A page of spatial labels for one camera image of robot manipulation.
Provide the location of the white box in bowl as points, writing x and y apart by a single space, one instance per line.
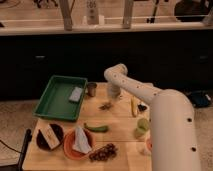
50 137

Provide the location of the white cup orange content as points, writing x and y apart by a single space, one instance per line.
148 147

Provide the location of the green plastic tray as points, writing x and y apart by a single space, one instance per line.
55 101

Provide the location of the green pepper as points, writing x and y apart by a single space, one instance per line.
100 129

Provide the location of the blue object on floor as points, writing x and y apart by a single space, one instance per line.
200 99

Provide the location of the grey sponge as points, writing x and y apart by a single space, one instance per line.
76 94

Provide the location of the brown metal cup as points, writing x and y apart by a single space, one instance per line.
91 89

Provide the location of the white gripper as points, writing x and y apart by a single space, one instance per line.
113 91

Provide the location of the green cup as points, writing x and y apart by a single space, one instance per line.
142 127

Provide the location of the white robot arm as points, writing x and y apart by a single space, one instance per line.
173 133

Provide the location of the dark small object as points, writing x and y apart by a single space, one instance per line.
142 107

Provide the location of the orange plate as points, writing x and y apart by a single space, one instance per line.
69 142

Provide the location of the white crumpled napkin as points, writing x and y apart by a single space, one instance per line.
81 143

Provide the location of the dark brown bowl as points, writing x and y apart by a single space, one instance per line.
40 140

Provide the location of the yellow banana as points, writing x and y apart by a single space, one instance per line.
134 109

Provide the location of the black pole at table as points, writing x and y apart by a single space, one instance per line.
27 139

